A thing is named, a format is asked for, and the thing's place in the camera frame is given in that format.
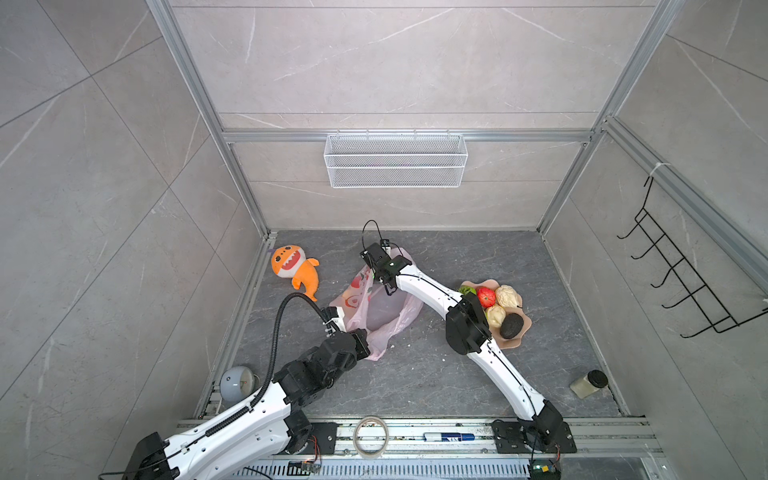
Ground red fake fruit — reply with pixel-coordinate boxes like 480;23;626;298
476;287;496;309

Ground small jar with black lid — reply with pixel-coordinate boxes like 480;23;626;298
570;370;609;399

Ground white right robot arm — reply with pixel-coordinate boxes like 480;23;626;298
360;243;575;453

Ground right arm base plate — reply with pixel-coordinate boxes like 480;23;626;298
490;419;578;454

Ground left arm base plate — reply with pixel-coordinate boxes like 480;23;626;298
284;422;339;456

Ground pink scalloped plastic bowl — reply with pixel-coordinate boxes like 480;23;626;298
460;279;532;350

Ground blue marker pen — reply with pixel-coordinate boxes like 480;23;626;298
423;432;476;443

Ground white wire mesh basket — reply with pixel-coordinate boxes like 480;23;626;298
323;133;469;189

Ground grey round speaker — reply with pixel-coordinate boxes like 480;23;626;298
219;365;260;403

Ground orange shark plush toy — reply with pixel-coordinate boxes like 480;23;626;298
270;245;320;302

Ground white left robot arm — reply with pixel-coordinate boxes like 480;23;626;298
98;329;370;479

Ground pink plastic bag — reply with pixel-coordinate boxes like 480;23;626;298
330;266;424;362

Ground black wire hook rack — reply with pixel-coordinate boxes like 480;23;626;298
616;176;767;339

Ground roll of clear tape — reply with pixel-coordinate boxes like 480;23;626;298
352;416;390;460

